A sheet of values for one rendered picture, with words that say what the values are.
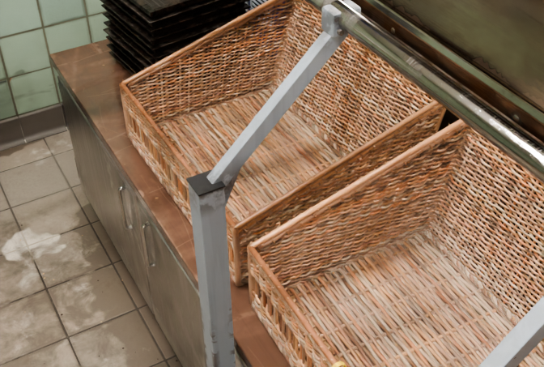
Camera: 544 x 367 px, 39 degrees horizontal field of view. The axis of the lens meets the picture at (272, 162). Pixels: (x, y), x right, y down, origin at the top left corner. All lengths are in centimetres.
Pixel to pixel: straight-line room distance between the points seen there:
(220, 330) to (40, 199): 142
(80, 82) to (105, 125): 22
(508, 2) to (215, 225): 63
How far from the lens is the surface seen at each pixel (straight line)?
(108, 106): 195
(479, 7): 142
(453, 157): 149
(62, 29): 275
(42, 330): 223
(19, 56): 275
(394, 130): 144
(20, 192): 268
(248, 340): 138
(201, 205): 110
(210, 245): 116
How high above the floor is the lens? 166
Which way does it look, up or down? 39 degrees down
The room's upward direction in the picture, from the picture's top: 1 degrees counter-clockwise
